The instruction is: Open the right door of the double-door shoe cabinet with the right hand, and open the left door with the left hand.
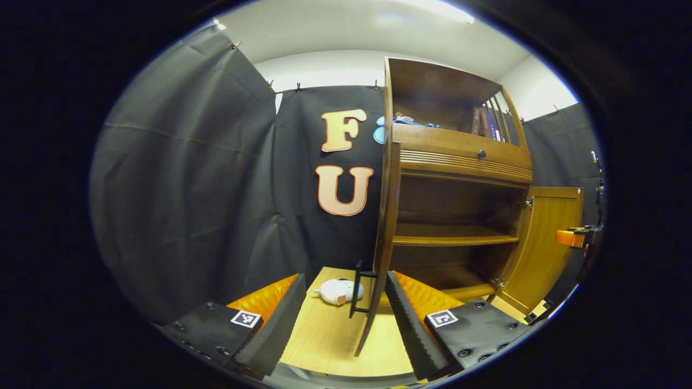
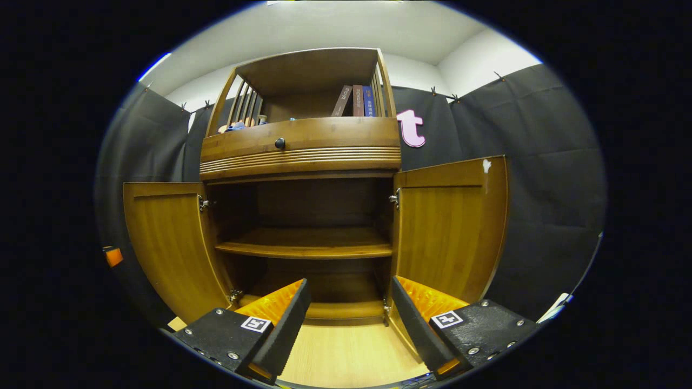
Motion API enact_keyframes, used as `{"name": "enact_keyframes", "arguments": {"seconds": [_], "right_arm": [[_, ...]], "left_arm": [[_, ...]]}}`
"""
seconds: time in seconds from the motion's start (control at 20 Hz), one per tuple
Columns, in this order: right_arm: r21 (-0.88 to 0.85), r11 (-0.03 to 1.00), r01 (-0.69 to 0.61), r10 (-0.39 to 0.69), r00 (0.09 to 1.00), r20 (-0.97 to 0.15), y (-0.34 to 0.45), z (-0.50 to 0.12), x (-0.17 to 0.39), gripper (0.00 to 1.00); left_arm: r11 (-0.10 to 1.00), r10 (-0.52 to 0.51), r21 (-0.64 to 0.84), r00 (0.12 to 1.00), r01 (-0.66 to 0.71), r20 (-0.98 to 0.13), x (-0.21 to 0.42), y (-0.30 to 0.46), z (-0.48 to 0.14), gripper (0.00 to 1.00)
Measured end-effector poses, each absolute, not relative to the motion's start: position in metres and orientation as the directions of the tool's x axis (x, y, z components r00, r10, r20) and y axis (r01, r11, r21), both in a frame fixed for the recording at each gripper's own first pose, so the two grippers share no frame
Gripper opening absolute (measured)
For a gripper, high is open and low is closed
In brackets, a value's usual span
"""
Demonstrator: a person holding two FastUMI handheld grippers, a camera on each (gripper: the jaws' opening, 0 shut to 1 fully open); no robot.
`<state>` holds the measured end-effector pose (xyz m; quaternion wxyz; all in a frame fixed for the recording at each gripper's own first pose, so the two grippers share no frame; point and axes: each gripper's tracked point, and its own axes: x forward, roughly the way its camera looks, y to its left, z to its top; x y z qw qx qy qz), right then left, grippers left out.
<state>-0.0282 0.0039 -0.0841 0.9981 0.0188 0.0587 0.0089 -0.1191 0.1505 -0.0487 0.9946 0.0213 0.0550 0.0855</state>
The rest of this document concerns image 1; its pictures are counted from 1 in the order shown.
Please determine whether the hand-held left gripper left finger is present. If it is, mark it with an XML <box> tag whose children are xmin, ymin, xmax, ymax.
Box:
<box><xmin>162</xmin><ymin>273</ymin><xmax>307</xmax><ymax>379</ymax></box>

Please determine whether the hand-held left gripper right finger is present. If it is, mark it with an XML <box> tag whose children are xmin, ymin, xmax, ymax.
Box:
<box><xmin>384</xmin><ymin>270</ymin><xmax>533</xmax><ymax>381</ymax></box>

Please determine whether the black door handle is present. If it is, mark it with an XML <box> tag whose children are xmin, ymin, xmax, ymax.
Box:
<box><xmin>349</xmin><ymin>260</ymin><xmax>378</xmax><ymax>319</ymax></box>

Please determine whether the wooden double-door shoe cabinet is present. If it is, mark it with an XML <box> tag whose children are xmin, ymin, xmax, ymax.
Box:
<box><xmin>381</xmin><ymin>57</ymin><xmax>533</xmax><ymax>315</ymax></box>

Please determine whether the wooden cabinet drawer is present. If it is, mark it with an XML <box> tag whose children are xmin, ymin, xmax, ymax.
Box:
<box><xmin>392</xmin><ymin>123</ymin><xmax>533</xmax><ymax>189</ymax></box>

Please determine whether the white plush toy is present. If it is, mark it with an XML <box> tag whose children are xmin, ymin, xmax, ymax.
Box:
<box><xmin>314</xmin><ymin>279</ymin><xmax>364</xmax><ymax>306</ymax></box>

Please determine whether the black backdrop cloth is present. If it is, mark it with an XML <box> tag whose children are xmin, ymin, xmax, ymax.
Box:
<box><xmin>89</xmin><ymin>24</ymin><xmax>606</xmax><ymax>325</ymax></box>

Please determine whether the blue cloth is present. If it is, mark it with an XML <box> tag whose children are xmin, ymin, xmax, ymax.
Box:
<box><xmin>394</xmin><ymin>115</ymin><xmax>441</xmax><ymax>129</ymax></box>

